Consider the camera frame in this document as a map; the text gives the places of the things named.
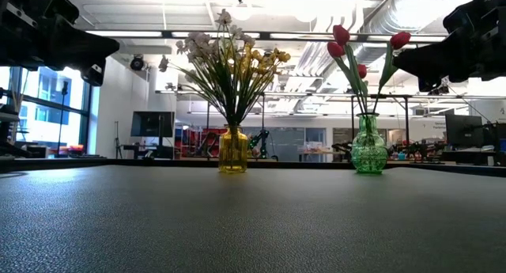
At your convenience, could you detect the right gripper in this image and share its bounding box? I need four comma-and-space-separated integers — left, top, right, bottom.
393, 21, 506, 93

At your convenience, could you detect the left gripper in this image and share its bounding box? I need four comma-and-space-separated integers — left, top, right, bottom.
0, 0, 120, 87

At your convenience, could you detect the red artificial tulip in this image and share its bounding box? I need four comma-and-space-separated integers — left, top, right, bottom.
355, 63, 371, 116
327, 40, 368, 116
333, 24, 371, 116
369, 30, 413, 116

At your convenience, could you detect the white artificial flower bunch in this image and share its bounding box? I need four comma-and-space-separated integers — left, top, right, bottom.
213, 8, 258, 127
157, 30, 238, 127

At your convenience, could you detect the yellow artificial flower bunch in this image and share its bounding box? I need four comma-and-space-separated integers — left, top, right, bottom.
236, 47, 293, 127
231, 43, 274, 127

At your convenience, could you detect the yellow glass vase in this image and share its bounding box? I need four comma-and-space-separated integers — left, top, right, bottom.
217, 124, 249, 174

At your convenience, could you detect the green glass vase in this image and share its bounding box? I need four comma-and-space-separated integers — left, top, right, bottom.
350, 112, 389, 176

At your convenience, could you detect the black microphone stand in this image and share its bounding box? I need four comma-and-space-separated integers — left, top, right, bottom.
58, 80, 70, 157

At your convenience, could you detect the black ceiling spotlight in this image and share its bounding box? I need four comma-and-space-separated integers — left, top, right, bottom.
129, 54, 145, 72

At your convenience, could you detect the black background monitor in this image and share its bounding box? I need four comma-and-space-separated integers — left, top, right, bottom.
444, 113, 486, 150

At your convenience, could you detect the background robot station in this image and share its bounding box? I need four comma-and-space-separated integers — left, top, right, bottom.
389, 140, 446, 165

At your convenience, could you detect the black monitor on stand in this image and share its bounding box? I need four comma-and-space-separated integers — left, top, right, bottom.
130, 110, 176, 160

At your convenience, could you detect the red shelving unit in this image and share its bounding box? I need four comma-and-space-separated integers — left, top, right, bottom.
176, 126, 228, 160

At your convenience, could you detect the black table mat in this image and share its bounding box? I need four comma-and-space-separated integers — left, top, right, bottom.
0, 164, 506, 273

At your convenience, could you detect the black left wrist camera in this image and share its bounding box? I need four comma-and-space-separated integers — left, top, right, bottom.
23, 0, 81, 27

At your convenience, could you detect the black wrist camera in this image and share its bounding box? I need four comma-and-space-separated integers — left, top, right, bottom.
23, 0, 81, 27
441, 0, 506, 35

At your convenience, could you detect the silver ventilation duct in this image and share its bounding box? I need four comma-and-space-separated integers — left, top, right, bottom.
296, 0, 450, 82

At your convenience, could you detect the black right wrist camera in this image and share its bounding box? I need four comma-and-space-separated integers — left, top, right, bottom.
441, 0, 506, 35

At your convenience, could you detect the black aluminium table frame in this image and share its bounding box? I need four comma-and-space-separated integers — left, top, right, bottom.
0, 157, 506, 178

